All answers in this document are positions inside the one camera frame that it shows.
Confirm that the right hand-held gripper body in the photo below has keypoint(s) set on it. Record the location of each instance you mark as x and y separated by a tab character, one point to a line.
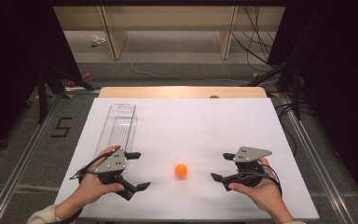
250	154

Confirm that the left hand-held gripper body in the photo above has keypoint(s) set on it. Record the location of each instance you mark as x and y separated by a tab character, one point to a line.
113	163

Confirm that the clear plastic tray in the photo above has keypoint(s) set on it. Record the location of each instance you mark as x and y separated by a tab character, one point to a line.
119	127

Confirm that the orange ball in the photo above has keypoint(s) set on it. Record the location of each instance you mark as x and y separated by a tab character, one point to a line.
181	170

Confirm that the person's left hand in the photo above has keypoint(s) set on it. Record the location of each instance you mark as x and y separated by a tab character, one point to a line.
91	188

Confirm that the person's right hand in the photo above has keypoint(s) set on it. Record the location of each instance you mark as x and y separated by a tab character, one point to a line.
265	194

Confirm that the white table board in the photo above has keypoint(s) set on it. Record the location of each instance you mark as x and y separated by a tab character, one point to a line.
199	133

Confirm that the small dark round object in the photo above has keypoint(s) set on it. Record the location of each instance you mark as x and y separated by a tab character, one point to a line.
214	96

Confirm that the yellow tape piece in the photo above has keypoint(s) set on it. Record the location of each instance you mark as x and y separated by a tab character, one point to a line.
69	95
274	94
254	74

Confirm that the black tape floor marking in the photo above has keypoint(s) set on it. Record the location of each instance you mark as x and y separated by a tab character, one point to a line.
62	118

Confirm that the black metal stand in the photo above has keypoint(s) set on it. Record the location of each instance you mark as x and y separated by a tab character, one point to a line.
42	99
296	99

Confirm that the pink object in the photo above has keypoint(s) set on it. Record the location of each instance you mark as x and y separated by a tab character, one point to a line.
87	76

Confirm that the crumpled white paper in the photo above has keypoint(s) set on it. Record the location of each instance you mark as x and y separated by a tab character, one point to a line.
98	39

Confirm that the dark curtain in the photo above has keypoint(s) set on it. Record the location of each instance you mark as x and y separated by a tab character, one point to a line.
9	46
338	62

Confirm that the long aluminium floor rail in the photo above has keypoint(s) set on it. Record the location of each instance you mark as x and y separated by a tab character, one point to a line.
14	174
323	174

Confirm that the short aluminium floor rail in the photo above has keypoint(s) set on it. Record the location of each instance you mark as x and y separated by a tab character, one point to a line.
80	90

